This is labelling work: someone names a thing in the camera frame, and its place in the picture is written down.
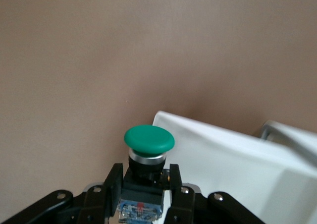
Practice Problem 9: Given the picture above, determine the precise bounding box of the green mushroom push button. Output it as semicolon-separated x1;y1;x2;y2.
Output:
118;125;175;224

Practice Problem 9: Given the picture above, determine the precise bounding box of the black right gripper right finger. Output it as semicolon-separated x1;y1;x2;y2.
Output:
164;163;265;224

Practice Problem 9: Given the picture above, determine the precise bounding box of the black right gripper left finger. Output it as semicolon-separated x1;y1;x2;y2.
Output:
0;163;124;224

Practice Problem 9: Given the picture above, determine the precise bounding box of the white plastic bin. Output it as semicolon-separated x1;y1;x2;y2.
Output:
151;111;317;224

